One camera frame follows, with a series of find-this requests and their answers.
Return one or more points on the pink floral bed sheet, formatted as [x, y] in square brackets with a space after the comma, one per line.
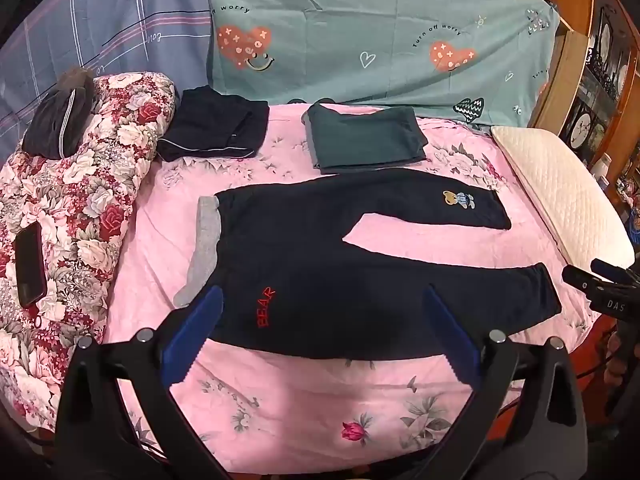
[300, 400]

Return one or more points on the black smartphone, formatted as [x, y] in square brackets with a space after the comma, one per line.
[30, 265]

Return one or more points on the folded dark green pants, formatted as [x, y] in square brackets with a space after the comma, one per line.
[360, 135]

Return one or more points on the wooden display cabinet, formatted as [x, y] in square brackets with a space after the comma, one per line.
[575, 70]

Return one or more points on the navy pants with grey waistband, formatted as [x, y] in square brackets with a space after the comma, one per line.
[325, 270]

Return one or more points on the red floral quilt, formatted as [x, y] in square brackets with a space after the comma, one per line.
[100, 200]

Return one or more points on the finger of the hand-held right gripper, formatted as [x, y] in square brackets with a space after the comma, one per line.
[575, 277]
[607, 266]

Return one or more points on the blue plaid sheet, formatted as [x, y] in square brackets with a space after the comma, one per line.
[125, 10]

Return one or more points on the folded navy garment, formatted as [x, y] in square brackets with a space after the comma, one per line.
[210, 125]

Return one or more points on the white bottle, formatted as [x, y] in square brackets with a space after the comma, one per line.
[602, 166]

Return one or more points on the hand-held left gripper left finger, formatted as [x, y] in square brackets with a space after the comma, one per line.
[192, 340]

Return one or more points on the teal heart-print sheet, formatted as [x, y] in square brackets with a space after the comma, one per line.
[350, 35]

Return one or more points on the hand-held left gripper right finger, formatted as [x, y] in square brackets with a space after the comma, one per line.
[452, 340]

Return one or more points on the cream quilted pillow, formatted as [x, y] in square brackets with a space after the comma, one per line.
[565, 195]

